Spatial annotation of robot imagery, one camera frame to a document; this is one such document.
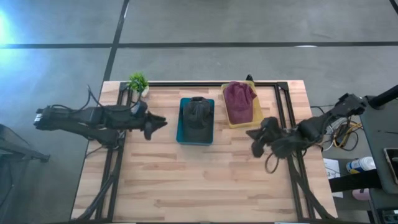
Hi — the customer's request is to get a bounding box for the dark grey side furniture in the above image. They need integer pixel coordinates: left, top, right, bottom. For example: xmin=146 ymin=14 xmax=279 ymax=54
xmin=0 ymin=123 xmax=51 ymax=224

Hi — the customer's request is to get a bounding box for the yellow plastic bin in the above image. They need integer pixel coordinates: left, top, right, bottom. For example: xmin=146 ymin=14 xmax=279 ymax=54
xmin=221 ymin=80 xmax=265 ymax=129

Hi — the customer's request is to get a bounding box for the white spray can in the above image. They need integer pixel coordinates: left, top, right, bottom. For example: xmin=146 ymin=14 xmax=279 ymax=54
xmin=346 ymin=156 xmax=377 ymax=175

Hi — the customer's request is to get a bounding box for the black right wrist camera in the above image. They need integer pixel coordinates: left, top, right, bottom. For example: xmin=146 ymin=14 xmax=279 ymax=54
xmin=260 ymin=116 xmax=280 ymax=131

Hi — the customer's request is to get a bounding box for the green plant in white pot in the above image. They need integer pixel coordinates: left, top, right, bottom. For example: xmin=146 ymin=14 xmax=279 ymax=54
xmin=127 ymin=72 xmax=150 ymax=98

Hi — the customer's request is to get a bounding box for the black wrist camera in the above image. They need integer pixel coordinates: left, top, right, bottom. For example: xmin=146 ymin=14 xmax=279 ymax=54
xmin=260 ymin=116 xmax=280 ymax=131
xmin=132 ymin=100 xmax=149 ymax=118

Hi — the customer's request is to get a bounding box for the black tablet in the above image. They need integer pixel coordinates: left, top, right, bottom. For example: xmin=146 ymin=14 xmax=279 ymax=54
xmin=383 ymin=147 xmax=398 ymax=185

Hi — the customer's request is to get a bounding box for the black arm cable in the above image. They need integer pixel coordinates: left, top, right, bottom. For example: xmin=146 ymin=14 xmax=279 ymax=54
xmin=264 ymin=152 xmax=280 ymax=174
xmin=86 ymin=84 xmax=141 ymax=113

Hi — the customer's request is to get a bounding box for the black pole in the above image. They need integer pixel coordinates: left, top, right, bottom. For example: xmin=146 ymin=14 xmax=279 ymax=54
xmin=369 ymin=84 xmax=398 ymax=109

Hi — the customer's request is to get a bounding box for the pink object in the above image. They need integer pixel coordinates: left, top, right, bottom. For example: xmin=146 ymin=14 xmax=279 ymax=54
xmin=351 ymin=188 xmax=371 ymax=202

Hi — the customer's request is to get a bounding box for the white paper sheet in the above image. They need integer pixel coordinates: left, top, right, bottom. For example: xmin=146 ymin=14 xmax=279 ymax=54
xmin=323 ymin=157 xmax=345 ymax=199

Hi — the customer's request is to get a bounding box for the blue plastic bin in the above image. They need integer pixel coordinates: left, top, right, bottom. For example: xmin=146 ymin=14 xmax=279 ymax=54
xmin=175 ymin=97 xmax=216 ymax=146

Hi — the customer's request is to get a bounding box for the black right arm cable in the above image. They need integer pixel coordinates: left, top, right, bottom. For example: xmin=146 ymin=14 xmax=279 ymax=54
xmin=264 ymin=152 xmax=280 ymax=174

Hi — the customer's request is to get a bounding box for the black power adapter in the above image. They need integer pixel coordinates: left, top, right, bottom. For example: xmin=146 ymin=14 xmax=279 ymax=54
xmin=337 ymin=124 xmax=352 ymax=144

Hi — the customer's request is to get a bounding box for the grey desk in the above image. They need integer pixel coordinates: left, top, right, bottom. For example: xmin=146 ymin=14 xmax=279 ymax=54
xmin=354 ymin=95 xmax=398 ymax=195

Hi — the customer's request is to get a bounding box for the black aluminium table frame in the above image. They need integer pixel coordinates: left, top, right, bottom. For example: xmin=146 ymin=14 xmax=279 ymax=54
xmin=71 ymin=81 xmax=336 ymax=224

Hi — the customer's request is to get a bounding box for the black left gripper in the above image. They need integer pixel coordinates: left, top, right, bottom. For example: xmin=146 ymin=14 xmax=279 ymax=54
xmin=123 ymin=112 xmax=169 ymax=141

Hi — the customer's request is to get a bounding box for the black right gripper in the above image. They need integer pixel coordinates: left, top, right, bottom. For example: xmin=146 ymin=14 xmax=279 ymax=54
xmin=246 ymin=128 xmax=295 ymax=159

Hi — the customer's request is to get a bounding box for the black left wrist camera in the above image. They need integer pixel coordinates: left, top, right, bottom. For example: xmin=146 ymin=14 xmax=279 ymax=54
xmin=132 ymin=100 xmax=149 ymax=118

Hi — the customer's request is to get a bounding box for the yellow cable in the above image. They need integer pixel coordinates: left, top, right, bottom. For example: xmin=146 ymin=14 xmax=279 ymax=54
xmin=332 ymin=121 xmax=364 ymax=149

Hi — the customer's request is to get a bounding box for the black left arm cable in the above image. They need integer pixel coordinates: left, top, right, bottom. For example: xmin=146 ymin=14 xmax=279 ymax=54
xmin=86 ymin=84 xmax=141 ymax=113

